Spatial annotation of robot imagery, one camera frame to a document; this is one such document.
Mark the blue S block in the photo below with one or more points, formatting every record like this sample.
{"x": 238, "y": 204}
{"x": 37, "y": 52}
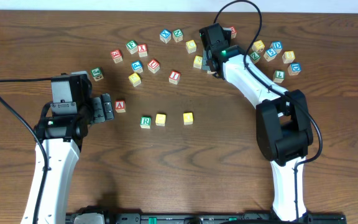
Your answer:
{"x": 270, "y": 54}

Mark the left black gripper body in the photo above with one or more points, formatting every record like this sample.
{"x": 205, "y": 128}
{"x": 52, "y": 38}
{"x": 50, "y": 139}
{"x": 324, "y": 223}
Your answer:
{"x": 97, "y": 109}

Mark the yellow 8 block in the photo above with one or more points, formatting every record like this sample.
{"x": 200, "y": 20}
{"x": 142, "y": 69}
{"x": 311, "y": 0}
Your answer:
{"x": 288, "y": 57}

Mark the blue P block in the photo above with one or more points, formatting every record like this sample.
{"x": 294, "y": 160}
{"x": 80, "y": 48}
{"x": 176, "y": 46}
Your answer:
{"x": 137, "y": 66}

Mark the red Y block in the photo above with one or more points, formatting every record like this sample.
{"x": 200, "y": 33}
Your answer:
{"x": 142, "y": 50}

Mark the green R block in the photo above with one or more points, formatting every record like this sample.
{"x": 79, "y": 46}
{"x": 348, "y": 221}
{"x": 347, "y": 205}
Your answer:
{"x": 145, "y": 122}

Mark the green F block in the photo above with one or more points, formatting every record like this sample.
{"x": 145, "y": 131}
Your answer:
{"x": 132, "y": 46}

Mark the blue X block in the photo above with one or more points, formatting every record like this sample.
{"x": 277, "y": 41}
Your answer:
{"x": 165, "y": 36}

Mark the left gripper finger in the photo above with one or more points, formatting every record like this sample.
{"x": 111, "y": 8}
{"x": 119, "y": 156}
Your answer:
{"x": 107, "y": 106}
{"x": 98, "y": 115}

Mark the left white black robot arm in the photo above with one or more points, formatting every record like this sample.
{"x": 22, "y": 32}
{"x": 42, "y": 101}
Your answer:
{"x": 63, "y": 124}

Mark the yellow block O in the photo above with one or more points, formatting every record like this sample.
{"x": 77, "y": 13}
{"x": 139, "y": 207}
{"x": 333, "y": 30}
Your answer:
{"x": 188, "y": 118}
{"x": 160, "y": 119}

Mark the red H block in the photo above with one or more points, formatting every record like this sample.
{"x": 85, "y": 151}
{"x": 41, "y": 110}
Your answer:
{"x": 233, "y": 32}

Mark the green L block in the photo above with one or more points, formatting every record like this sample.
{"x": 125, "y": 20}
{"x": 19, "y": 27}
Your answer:
{"x": 278, "y": 76}

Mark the green J block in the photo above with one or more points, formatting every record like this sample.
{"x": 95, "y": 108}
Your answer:
{"x": 97, "y": 74}

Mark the green N block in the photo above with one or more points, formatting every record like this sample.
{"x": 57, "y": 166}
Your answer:
{"x": 177, "y": 35}

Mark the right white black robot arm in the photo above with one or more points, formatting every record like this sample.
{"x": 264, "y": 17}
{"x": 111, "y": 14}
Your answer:
{"x": 283, "y": 128}

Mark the red A block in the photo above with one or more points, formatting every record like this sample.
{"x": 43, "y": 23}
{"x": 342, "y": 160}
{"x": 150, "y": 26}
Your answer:
{"x": 120, "y": 106}

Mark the blue d block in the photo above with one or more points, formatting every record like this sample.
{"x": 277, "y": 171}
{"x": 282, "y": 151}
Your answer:
{"x": 294, "y": 69}
{"x": 276, "y": 46}

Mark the blue D block upper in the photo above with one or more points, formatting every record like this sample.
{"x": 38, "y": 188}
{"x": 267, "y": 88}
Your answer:
{"x": 276, "y": 46}

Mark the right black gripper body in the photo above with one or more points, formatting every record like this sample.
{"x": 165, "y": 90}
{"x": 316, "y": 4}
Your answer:
{"x": 206, "y": 61}

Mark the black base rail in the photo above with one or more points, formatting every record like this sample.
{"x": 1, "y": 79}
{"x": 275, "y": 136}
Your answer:
{"x": 92, "y": 214}

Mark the red U block upper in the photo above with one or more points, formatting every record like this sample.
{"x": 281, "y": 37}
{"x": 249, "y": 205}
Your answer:
{"x": 153, "y": 66}

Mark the red I block centre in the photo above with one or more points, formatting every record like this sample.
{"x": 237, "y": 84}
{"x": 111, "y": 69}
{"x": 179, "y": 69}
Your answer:
{"x": 174, "y": 77}

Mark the red G block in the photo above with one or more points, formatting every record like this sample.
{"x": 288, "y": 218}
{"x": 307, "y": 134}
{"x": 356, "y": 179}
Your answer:
{"x": 116, "y": 56}

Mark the green Z block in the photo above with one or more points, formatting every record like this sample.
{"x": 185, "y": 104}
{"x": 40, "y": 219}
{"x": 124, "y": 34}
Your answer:
{"x": 255, "y": 57}

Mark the blue D block right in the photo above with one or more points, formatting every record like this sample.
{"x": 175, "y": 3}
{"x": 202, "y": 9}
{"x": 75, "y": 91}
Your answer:
{"x": 294, "y": 69}

